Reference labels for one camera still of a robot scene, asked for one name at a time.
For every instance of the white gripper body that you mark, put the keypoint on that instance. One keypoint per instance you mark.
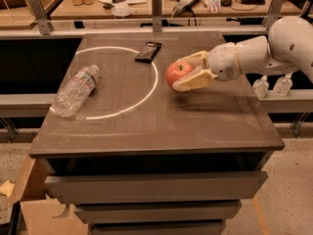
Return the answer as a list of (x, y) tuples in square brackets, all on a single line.
[(222, 62)]

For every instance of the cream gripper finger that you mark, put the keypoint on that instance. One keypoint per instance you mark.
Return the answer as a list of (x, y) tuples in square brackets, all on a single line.
[(196, 79), (196, 60)]

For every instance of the red apple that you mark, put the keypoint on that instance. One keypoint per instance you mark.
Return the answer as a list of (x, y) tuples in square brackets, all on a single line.
[(176, 71)]

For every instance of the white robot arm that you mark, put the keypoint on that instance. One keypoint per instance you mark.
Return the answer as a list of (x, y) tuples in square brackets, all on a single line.
[(287, 48)]

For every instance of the clear sanitizer bottle left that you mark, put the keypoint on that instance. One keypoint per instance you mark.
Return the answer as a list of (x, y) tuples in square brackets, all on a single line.
[(260, 86)]

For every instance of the clear sanitizer bottle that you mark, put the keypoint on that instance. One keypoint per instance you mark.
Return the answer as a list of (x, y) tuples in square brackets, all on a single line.
[(283, 85), (260, 86)]

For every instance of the clear sanitizer bottle right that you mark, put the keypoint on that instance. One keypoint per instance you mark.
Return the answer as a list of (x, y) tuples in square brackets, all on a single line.
[(283, 85)]

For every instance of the clear plastic water bottle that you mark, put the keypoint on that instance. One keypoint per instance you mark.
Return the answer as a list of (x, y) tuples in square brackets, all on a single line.
[(71, 97)]

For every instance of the dark snack bar wrapper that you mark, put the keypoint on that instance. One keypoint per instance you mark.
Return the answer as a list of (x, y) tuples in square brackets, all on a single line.
[(148, 52)]

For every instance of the grey stapler tool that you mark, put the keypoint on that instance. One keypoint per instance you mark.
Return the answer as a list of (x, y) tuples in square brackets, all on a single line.
[(181, 6)]

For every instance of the colourful small packet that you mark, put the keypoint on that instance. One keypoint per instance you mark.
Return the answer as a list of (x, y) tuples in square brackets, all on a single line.
[(213, 6)]

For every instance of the white bowl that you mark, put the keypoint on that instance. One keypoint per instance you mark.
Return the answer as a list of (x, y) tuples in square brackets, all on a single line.
[(122, 10)]

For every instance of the grey drawer cabinet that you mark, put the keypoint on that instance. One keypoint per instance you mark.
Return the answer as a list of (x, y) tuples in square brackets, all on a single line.
[(146, 160)]

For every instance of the wooden desk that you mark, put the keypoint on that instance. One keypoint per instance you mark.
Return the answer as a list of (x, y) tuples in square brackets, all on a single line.
[(67, 11)]

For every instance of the cardboard box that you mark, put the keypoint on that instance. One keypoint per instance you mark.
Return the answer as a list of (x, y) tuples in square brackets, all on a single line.
[(42, 213)]

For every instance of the yellow sticky note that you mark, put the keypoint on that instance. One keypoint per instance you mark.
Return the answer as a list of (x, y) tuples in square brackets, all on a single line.
[(7, 188)]

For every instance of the metal bracket right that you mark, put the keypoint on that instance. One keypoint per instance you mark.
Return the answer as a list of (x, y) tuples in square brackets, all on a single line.
[(273, 13)]

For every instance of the metal bracket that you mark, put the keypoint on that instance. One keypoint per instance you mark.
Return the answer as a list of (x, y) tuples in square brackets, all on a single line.
[(41, 17), (157, 15), (273, 13)]

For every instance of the metal bracket middle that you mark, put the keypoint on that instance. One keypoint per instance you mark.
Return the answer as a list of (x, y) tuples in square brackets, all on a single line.
[(157, 15)]

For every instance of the metal bracket left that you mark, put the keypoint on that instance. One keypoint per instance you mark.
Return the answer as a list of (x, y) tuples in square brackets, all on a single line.
[(41, 17)]

